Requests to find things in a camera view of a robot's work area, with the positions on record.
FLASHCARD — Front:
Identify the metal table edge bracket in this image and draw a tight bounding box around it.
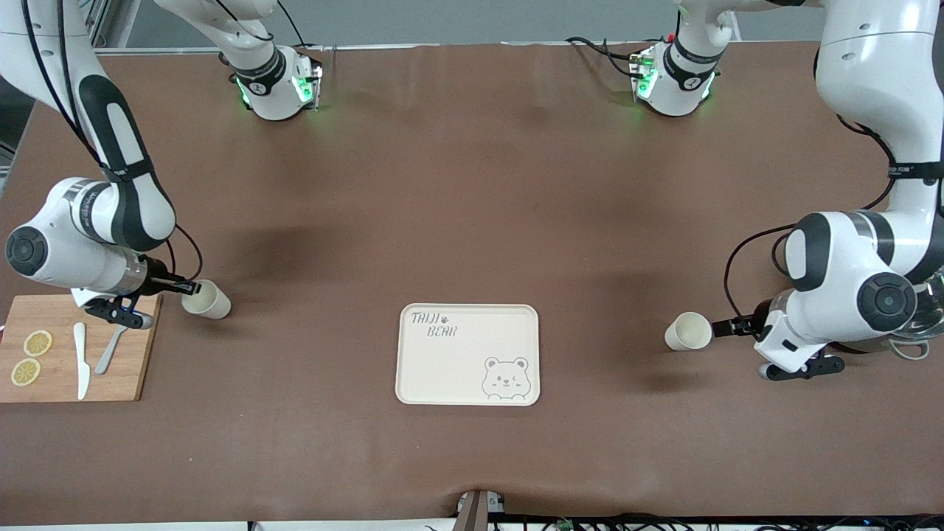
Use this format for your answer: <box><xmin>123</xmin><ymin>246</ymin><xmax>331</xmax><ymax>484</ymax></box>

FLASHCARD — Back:
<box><xmin>456</xmin><ymin>488</ymin><xmax>507</xmax><ymax>531</ymax></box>

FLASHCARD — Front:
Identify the thick black base cable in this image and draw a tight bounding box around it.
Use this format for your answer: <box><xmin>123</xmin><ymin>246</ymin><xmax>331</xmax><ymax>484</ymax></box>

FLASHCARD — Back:
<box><xmin>566</xmin><ymin>35</ymin><xmax>642</xmax><ymax>78</ymax></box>

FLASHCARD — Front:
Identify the white plastic knife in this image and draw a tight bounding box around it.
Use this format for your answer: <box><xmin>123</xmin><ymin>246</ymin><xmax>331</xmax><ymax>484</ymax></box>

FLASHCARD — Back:
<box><xmin>72</xmin><ymin>322</ymin><xmax>91</xmax><ymax>401</ymax></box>

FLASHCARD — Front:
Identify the white tray with bear print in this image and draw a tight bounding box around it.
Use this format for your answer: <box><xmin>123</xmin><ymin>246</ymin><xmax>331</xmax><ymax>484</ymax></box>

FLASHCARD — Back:
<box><xmin>395</xmin><ymin>303</ymin><xmax>541</xmax><ymax>407</ymax></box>

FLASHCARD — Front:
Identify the thin black base cable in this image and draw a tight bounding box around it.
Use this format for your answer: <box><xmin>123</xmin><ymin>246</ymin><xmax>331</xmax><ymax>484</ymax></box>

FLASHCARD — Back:
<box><xmin>277</xmin><ymin>0</ymin><xmax>309</xmax><ymax>49</ymax></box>

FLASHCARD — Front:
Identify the brown table cover sheet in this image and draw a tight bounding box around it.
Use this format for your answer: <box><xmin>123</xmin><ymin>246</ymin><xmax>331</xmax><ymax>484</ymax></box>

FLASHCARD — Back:
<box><xmin>0</xmin><ymin>43</ymin><xmax>944</xmax><ymax>526</ymax></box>

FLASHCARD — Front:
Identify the wooden cutting board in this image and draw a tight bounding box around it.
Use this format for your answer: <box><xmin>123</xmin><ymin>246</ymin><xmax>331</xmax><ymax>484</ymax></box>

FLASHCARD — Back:
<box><xmin>0</xmin><ymin>294</ymin><xmax>162</xmax><ymax>403</ymax></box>

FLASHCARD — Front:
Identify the grey-green electric cooking pot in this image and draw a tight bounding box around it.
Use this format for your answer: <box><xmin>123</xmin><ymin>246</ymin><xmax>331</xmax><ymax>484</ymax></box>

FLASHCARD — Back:
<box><xmin>833</xmin><ymin>324</ymin><xmax>944</xmax><ymax>362</ymax></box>

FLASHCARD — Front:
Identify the aluminium frame profile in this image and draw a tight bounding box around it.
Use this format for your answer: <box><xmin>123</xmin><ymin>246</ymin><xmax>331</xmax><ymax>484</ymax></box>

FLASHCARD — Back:
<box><xmin>70</xmin><ymin>0</ymin><xmax>141</xmax><ymax>54</ymax></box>

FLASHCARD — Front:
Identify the white paper cup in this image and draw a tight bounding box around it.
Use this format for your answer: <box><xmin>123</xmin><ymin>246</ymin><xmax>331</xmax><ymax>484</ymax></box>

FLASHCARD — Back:
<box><xmin>664</xmin><ymin>312</ymin><xmax>713</xmax><ymax>352</ymax></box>
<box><xmin>181</xmin><ymin>279</ymin><xmax>232</xmax><ymax>320</ymax></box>

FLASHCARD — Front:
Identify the grey-blue plastic knife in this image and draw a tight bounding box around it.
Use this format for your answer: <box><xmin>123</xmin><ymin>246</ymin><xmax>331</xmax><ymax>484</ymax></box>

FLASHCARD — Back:
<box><xmin>94</xmin><ymin>324</ymin><xmax>131</xmax><ymax>375</ymax></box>

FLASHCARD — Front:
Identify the glass pot lid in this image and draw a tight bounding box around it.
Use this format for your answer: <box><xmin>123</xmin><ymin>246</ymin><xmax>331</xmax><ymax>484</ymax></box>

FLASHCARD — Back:
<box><xmin>896</xmin><ymin>269</ymin><xmax>944</xmax><ymax>340</ymax></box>

